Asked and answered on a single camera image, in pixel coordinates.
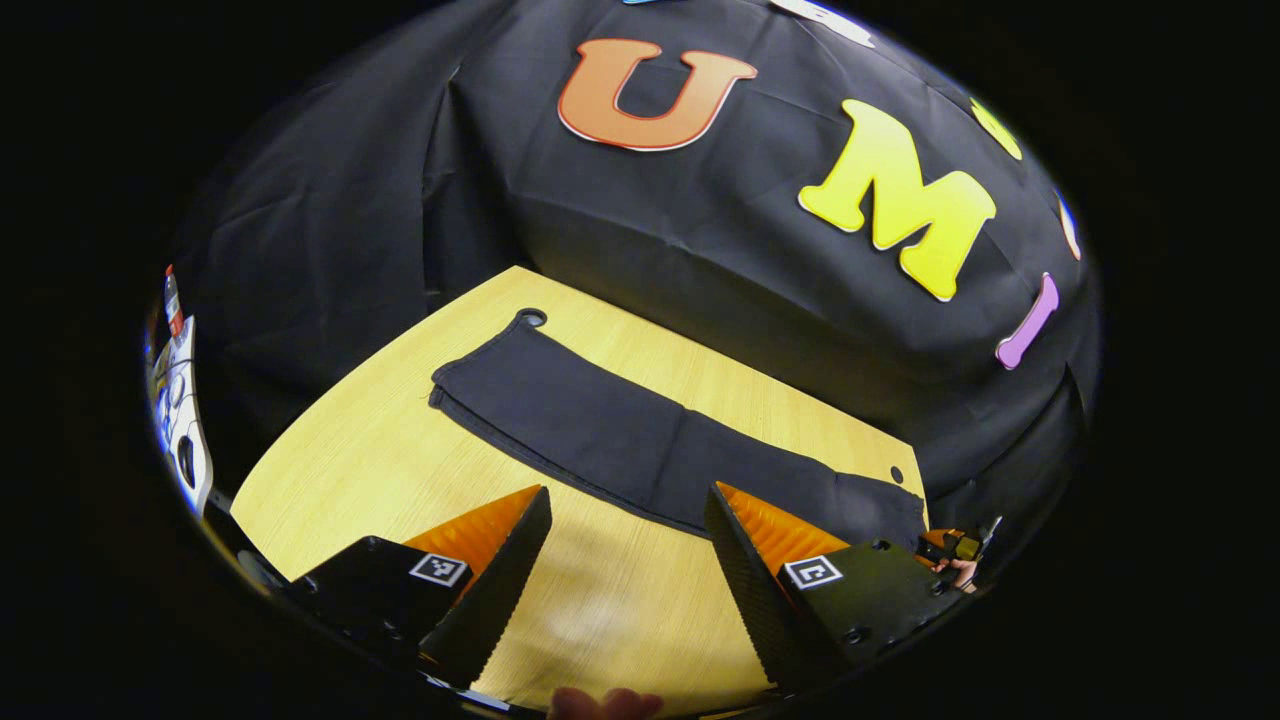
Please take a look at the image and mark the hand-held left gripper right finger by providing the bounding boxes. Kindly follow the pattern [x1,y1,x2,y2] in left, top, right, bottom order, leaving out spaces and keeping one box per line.
[703,480,969,696]

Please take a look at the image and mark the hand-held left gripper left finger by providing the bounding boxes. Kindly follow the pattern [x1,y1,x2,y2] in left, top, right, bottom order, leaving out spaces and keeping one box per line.
[283,485,554,691]

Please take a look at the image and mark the dark blue jeans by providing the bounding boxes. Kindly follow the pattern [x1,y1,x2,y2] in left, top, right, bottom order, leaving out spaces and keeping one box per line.
[428,318,929,549]

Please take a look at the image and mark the white printed sign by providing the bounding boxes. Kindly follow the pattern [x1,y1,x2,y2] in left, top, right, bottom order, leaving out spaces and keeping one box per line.
[150,265,216,516]

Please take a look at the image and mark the black backdrop cloth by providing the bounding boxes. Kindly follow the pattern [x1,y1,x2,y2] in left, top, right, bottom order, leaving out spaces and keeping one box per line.
[170,0,1101,531]

